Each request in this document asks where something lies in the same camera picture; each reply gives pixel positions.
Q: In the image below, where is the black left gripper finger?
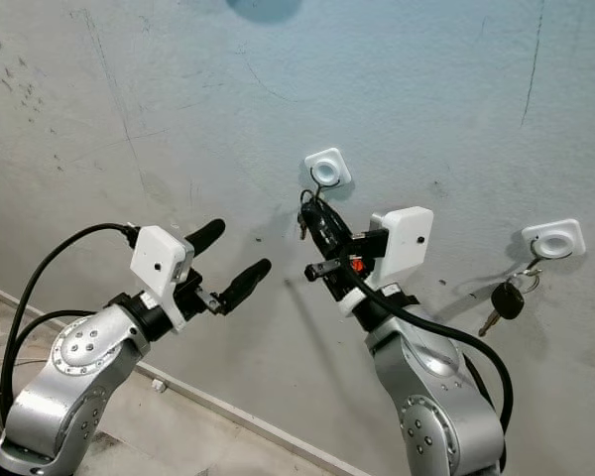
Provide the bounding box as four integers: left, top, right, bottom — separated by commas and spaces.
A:
218, 258, 274, 310
184, 218, 227, 254

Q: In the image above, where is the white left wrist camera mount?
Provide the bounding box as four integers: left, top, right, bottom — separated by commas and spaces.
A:
130, 225, 195, 333

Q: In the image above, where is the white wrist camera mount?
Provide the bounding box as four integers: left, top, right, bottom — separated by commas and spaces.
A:
130, 225, 195, 333
340, 205, 435, 318

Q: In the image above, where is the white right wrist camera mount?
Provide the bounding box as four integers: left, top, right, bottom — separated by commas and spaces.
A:
340, 205, 435, 318

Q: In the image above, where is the white square wall hook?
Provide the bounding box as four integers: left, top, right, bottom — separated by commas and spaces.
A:
302, 147, 353, 189
522, 218, 587, 261

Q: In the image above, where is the black headed key with ring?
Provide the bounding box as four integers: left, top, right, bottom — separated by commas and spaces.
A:
478, 260, 544, 338

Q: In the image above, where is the short black left arm cable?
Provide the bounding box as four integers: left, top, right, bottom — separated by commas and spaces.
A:
8, 307, 100, 398

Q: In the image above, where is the long black left arm cable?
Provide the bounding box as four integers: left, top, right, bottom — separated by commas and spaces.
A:
0, 223, 140, 427

